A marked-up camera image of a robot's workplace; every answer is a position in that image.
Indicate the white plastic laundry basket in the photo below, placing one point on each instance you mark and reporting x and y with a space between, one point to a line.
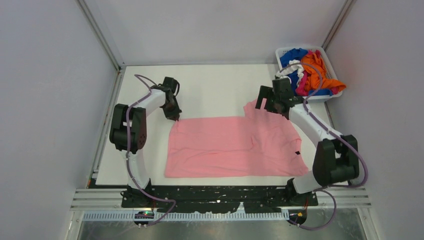
331 73

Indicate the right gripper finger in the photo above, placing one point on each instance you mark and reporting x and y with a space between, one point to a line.
273 106
265 92

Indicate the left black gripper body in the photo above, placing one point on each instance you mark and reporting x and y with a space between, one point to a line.
174 100

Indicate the aluminium frame rail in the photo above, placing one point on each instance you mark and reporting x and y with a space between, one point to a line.
110 198

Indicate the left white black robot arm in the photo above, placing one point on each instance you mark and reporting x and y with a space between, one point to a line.
128 133

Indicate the white t shirt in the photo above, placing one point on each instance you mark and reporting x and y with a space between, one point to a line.
294 71

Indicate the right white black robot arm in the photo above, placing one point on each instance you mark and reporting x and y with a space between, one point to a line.
336 157

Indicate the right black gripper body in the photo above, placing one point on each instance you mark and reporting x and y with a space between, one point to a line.
275 97

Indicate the blue t shirt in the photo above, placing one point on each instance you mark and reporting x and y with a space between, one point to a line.
293 54

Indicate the light pink t shirt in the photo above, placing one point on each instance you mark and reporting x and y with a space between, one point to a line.
260 143

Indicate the orange t shirt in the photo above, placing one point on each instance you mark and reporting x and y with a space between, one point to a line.
316 74

